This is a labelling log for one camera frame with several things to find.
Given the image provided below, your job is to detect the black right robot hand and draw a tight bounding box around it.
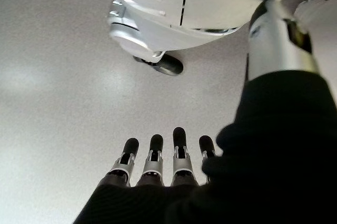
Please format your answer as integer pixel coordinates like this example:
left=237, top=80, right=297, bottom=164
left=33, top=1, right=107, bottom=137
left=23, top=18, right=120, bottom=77
left=73, top=70, right=337, bottom=224

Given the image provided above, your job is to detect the black robot foot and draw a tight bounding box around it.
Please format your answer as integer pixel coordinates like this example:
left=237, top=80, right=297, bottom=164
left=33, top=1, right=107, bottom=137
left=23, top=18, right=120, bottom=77
left=133, top=53, right=184, bottom=76

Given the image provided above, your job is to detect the silver robot leg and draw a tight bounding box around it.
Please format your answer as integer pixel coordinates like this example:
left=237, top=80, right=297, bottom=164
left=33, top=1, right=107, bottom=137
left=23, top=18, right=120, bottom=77
left=107, top=0, right=322, bottom=64
left=246, top=0, right=320, bottom=82

